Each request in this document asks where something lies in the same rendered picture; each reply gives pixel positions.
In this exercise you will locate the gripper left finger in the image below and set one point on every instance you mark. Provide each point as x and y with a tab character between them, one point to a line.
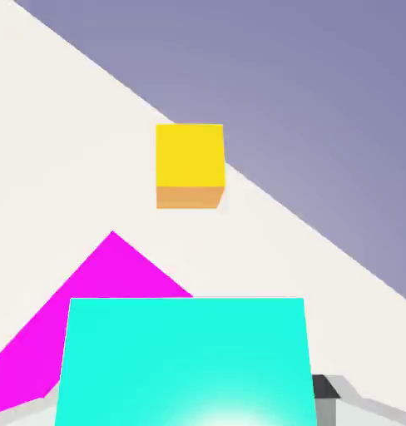
33	414

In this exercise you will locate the large magenta box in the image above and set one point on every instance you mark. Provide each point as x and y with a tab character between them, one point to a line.
100	279

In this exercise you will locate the small cyan cube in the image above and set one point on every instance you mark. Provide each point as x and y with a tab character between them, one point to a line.
186	359

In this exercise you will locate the small yellow cube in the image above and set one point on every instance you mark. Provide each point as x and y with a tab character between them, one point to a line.
189	156

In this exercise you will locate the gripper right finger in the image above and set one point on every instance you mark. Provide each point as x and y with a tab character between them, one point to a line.
326	399

